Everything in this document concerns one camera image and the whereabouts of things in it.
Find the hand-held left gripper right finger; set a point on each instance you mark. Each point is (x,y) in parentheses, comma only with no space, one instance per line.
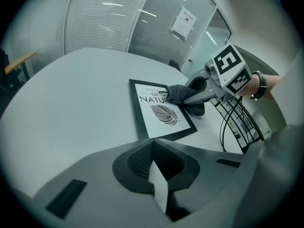
(209,170)

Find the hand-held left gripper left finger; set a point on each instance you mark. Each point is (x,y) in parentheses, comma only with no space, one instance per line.
(95,174)

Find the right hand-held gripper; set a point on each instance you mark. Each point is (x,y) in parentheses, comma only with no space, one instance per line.
(228,65)

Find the dark grey cloth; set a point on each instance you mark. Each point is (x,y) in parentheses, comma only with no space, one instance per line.
(180,95)

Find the black framed picture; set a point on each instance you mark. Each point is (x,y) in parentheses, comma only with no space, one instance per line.
(140,117)

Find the person's right forearm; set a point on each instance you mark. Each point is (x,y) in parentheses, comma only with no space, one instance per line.
(273,84)

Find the blue chair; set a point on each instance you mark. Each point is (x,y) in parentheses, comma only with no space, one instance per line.
(175,65)

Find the black wristwatch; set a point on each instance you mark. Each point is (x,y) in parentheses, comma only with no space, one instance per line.
(261,84)

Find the white paper notice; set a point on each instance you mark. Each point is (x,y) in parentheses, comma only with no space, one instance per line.
(184,22)

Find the grey table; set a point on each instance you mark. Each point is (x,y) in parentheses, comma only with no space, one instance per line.
(71,91)

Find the black office chair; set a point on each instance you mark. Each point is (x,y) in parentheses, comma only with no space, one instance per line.
(7,79)

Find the orange round table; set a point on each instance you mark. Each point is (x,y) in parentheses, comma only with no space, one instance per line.
(20,61)

